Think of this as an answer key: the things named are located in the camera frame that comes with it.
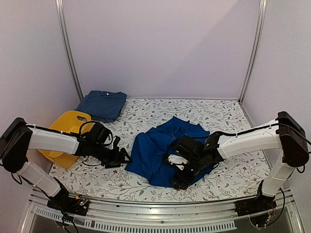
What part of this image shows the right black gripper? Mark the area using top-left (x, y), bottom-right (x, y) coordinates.
top-left (172, 154), bottom-right (205, 189)

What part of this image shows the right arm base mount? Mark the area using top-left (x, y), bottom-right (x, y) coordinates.
top-left (235, 194), bottom-right (276, 228)

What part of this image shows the aluminium frame post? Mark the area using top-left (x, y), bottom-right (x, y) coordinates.
top-left (55, 0), bottom-right (84, 101)
top-left (239, 0), bottom-right (267, 105)

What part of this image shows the left aluminium frame post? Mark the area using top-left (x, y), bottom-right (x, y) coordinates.
top-left (55, 0), bottom-right (84, 101)

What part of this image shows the teal blue t-shirt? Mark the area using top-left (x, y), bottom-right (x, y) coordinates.
top-left (75, 90), bottom-right (127, 121)

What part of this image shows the right aluminium frame post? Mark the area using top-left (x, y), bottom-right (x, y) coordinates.
top-left (239, 0), bottom-right (267, 105)

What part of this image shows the yellow laundry basket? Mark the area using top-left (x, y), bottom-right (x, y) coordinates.
top-left (37, 110), bottom-right (92, 168)

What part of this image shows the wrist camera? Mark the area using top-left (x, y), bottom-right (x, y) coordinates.
top-left (166, 154), bottom-right (188, 170)
top-left (112, 136), bottom-right (121, 150)

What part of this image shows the royal blue garment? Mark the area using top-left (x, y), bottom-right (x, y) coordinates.
top-left (125, 117), bottom-right (218, 188)

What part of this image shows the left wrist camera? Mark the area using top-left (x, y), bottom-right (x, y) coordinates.
top-left (112, 136), bottom-right (121, 150)

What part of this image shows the folded blue checkered shirt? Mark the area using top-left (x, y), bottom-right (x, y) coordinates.
top-left (75, 95), bottom-right (118, 123)

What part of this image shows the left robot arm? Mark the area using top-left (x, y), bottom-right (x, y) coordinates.
top-left (0, 117), bottom-right (132, 211)

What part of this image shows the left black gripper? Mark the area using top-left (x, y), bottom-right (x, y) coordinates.
top-left (91, 143), bottom-right (133, 169)

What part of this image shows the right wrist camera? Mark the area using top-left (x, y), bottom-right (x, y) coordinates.
top-left (166, 154), bottom-right (188, 170)

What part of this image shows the front aluminium rail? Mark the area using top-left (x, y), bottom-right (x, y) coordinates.
top-left (20, 189), bottom-right (306, 233)

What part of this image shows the floral tablecloth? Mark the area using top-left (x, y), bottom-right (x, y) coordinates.
top-left (50, 99), bottom-right (270, 202)

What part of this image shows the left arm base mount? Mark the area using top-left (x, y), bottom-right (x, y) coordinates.
top-left (47, 188), bottom-right (89, 216)

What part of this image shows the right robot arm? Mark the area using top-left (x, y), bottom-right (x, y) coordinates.
top-left (167, 111), bottom-right (311, 212)

